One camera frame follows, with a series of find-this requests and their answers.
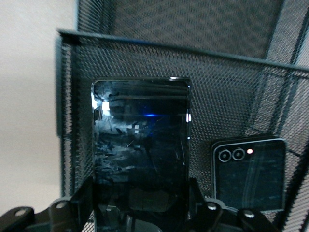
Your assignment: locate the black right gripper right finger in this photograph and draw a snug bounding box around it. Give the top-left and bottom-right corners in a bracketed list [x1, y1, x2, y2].
[187, 177, 283, 232]

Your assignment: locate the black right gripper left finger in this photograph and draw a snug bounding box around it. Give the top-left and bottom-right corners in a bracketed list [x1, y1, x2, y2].
[0, 176, 96, 232]

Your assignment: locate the black flip phone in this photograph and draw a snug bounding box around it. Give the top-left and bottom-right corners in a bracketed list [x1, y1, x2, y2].
[211, 136, 287, 214]

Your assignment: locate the black slab smartphone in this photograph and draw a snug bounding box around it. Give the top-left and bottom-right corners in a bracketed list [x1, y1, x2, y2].
[91, 77, 192, 232]

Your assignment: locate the black two-tier mesh tray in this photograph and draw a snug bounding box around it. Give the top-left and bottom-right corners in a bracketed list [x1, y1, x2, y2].
[55, 0, 309, 232]

